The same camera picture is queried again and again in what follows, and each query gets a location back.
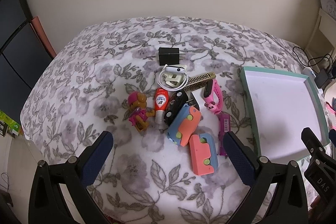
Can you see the pink brown dog toy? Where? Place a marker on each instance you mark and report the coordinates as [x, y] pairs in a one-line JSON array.
[[139, 114]]

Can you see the purple stick package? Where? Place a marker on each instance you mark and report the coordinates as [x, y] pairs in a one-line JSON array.
[[225, 126]]

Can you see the gold black patterned lighter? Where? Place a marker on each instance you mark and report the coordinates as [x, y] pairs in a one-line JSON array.
[[199, 81]]

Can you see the teal white box lid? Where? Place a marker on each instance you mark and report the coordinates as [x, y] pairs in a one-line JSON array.
[[281, 104]]

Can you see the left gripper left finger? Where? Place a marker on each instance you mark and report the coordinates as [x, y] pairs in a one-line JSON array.
[[47, 203]]

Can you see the white smartwatch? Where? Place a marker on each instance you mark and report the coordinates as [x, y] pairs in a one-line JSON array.
[[177, 69]]

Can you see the black toy car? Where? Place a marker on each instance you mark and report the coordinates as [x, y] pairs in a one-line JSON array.
[[177, 101]]

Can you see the green box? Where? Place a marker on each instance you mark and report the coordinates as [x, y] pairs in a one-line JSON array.
[[13, 127]]

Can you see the salmon pink board edge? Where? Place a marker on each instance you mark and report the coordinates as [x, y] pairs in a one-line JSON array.
[[38, 28]]

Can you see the cream hair claw clip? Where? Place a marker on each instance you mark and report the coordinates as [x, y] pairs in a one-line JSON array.
[[173, 80]]

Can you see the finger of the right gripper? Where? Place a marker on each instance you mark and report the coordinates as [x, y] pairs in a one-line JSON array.
[[313, 145]]

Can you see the black charger brick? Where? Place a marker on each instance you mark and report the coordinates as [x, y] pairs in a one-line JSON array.
[[322, 79]]

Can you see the red white glue bottle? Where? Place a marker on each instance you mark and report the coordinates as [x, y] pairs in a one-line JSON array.
[[160, 102]]

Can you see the white power bank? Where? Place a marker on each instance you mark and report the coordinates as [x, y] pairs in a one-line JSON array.
[[310, 73]]

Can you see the black power adapter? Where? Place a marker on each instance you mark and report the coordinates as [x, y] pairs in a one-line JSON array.
[[168, 56]]

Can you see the cream wooden shelf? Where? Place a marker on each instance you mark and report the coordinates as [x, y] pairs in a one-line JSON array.
[[322, 40]]

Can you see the dark blue cabinet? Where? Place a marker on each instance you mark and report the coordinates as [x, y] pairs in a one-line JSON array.
[[23, 56]]

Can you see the floral grey white blanket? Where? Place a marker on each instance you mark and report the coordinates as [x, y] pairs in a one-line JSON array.
[[147, 178]]

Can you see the colourful toy clutter pile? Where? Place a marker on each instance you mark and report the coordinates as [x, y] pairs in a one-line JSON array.
[[331, 121]]

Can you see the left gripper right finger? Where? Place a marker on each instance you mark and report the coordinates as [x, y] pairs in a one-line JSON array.
[[288, 203]]

